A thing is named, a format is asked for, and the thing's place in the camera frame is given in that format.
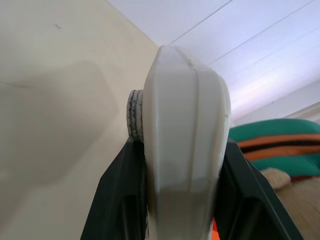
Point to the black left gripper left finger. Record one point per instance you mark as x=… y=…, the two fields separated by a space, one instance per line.
x=117 y=190

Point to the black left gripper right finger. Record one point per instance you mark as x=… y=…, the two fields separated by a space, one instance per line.
x=246 y=197

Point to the white plastic bottle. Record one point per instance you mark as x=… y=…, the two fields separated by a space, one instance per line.
x=182 y=140

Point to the orange and teal backpack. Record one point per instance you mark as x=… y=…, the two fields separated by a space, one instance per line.
x=277 y=147

